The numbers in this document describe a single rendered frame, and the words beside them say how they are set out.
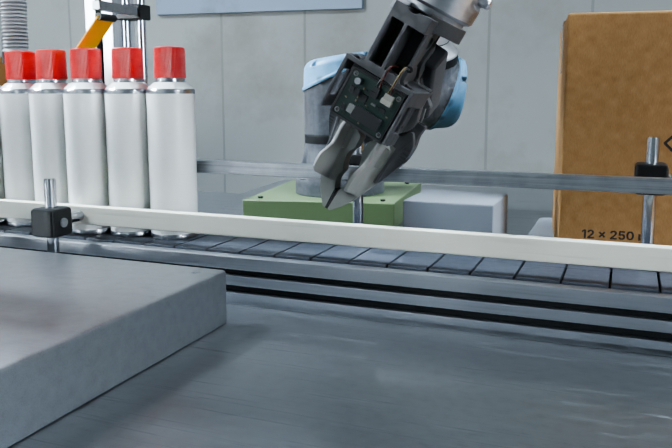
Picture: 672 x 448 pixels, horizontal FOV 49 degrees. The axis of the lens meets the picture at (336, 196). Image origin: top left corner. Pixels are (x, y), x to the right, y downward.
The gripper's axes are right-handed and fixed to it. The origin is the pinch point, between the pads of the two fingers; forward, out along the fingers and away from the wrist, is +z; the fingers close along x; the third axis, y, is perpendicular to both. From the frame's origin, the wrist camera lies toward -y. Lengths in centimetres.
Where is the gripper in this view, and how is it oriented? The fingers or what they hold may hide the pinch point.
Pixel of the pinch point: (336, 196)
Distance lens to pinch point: 73.0
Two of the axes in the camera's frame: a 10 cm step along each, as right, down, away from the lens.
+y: -3.7, 1.3, -9.2
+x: 8.0, 5.4, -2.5
